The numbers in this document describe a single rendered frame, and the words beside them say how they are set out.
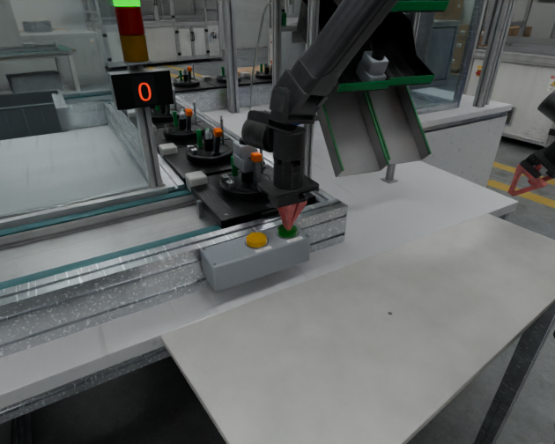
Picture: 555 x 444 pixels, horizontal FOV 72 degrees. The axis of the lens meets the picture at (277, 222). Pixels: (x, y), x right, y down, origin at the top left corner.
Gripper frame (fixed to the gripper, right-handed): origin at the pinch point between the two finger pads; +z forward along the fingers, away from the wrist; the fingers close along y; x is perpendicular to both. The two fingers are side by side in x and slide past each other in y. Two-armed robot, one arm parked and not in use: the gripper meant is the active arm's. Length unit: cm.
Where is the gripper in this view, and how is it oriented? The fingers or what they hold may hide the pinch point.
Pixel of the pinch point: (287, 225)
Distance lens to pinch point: 77.2
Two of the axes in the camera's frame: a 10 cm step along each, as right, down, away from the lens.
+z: -0.1, 8.7, 5.0
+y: -8.7, 2.4, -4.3
